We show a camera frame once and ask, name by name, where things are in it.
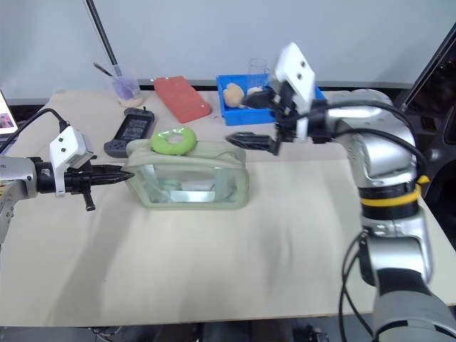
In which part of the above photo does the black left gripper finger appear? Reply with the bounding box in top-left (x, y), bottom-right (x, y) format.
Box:
top-left (93, 164), bottom-right (133, 177)
top-left (93, 173), bottom-right (135, 186)

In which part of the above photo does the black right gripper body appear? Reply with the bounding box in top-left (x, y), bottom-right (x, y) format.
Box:
top-left (269, 80), bottom-right (304, 144)

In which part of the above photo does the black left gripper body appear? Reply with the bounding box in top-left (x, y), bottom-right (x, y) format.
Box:
top-left (53, 155), bottom-right (98, 212)

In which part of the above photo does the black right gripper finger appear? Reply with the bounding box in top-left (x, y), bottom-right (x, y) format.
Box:
top-left (225, 131), bottom-right (282, 157)
top-left (243, 88), bottom-right (278, 110)

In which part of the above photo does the green clear-window zip pouch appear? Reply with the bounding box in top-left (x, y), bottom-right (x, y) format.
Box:
top-left (124, 138), bottom-right (250, 212)

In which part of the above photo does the blue plastic bin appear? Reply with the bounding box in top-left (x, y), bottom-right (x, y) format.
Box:
top-left (216, 73), bottom-right (327, 127)

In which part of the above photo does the clear plastic cup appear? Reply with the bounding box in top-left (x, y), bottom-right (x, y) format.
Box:
top-left (247, 57), bottom-right (271, 88)

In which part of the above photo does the black handheld game controller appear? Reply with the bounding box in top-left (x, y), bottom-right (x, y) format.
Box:
top-left (103, 106), bottom-right (156, 159)

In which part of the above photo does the red rectangular sponge block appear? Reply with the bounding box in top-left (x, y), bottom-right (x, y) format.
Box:
top-left (153, 76), bottom-right (212, 125)

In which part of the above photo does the glass beaker with purple filling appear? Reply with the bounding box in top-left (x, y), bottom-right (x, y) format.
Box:
top-left (106, 68), bottom-right (143, 108)

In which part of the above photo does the laptop with picture screen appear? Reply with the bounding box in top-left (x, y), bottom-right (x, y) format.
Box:
top-left (0, 89), bottom-right (19, 137)

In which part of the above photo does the black stirring stick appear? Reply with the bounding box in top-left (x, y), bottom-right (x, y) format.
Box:
top-left (93, 62), bottom-right (115, 78)

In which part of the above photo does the black gooseneck rod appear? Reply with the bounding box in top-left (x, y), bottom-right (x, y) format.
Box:
top-left (84, 0), bottom-right (123, 78)

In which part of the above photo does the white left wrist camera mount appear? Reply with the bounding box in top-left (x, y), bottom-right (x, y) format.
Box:
top-left (48, 126), bottom-right (96, 197)

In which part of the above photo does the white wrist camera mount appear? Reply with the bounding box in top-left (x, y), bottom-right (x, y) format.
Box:
top-left (273, 41), bottom-right (317, 143)
top-left (48, 126), bottom-right (96, 197)

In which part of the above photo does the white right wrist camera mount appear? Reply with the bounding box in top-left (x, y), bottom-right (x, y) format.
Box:
top-left (273, 41), bottom-right (317, 143)

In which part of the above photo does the green plush ring keychain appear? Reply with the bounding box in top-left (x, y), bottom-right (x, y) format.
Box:
top-left (149, 126), bottom-right (198, 157)

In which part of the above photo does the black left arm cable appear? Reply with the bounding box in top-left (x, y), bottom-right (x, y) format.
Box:
top-left (0, 108), bottom-right (71, 152)

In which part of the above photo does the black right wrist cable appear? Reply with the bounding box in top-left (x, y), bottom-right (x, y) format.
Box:
top-left (305, 98), bottom-right (430, 179)

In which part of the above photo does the yellow strap on arm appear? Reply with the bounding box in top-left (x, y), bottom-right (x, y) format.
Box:
top-left (358, 175), bottom-right (431, 208)

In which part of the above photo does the dark monitor frame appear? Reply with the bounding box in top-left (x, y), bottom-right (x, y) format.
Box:
top-left (401, 24), bottom-right (456, 214)

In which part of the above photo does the black right arm base cable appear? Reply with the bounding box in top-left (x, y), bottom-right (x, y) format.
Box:
top-left (338, 227), bottom-right (375, 342)

